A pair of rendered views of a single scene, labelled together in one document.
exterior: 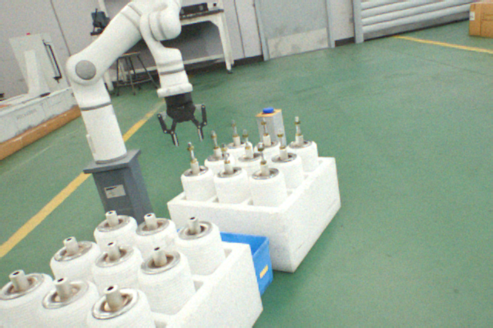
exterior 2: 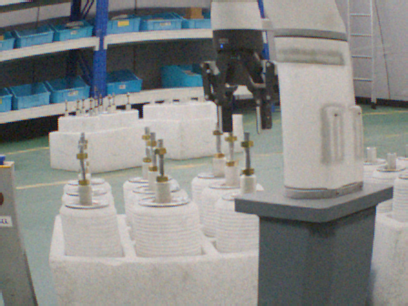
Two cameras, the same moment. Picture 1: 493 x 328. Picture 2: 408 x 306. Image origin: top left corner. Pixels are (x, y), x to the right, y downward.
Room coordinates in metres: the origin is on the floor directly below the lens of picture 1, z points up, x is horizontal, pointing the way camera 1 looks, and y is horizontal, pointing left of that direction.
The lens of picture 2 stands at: (1.99, 0.98, 0.44)
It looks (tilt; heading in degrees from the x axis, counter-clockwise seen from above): 6 degrees down; 229
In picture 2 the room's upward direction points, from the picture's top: 3 degrees counter-clockwise
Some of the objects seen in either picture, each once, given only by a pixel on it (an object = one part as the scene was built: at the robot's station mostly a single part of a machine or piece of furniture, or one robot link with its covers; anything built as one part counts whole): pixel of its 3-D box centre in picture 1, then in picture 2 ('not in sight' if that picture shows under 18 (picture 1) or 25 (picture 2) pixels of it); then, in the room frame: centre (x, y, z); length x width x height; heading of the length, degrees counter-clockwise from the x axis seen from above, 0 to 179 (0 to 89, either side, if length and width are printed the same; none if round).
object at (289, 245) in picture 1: (259, 205); (165, 282); (1.23, 0.01, 0.09); 0.39 x 0.39 x 0.18; 57
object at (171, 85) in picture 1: (173, 80); (243, 13); (1.18, 0.17, 0.53); 0.11 x 0.09 x 0.06; 5
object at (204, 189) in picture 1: (202, 199); (249, 255); (1.20, 0.17, 0.16); 0.10 x 0.10 x 0.18
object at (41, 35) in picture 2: not in sight; (28, 37); (-0.79, -4.42, 0.90); 0.50 x 0.38 x 0.21; 84
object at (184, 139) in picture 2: not in sight; (187, 135); (-0.64, -2.12, 0.09); 0.39 x 0.39 x 0.18; 89
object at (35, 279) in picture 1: (21, 286); not in sight; (0.73, 0.47, 0.25); 0.08 x 0.08 x 0.01
